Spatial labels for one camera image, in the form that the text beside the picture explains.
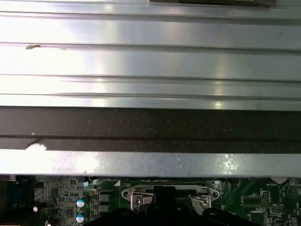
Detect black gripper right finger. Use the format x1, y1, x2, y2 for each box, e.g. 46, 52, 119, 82
164, 186, 257, 226

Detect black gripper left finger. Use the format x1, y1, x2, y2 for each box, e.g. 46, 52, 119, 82
82, 186, 165, 226

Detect thin metal locking lever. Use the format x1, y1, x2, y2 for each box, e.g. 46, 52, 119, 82
131, 190, 207, 205

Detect CPU socket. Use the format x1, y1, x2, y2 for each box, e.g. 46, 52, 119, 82
121, 183, 221, 216

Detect green motherboard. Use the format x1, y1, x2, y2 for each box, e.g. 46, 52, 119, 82
0, 175, 301, 226

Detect black PC case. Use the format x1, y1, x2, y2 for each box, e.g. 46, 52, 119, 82
0, 105, 301, 179

